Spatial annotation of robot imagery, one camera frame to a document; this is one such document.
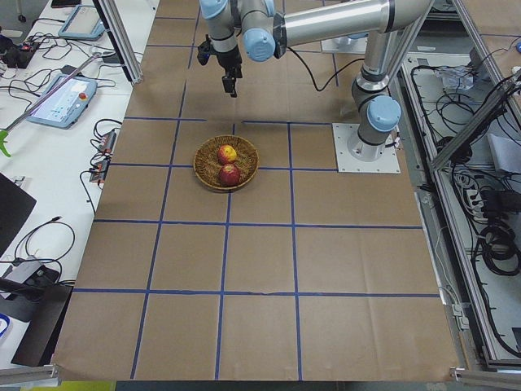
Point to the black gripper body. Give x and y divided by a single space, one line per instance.
227 60

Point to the woven wicker basket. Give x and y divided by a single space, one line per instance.
207 166

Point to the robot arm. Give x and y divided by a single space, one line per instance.
256 26

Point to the teach pendant near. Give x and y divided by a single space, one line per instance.
66 105

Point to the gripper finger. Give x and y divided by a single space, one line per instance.
233 91
226 84

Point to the teach pendant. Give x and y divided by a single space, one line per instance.
66 105
83 23

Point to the dark red basket apple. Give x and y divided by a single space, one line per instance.
229 175

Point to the teach pendant far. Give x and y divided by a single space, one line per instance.
83 23

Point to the red yellow striped apple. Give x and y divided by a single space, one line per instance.
226 154

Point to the green tipped reacher stick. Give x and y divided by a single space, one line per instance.
42 99

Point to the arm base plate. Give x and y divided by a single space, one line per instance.
351 158

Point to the aluminium frame post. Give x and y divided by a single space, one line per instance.
119 38

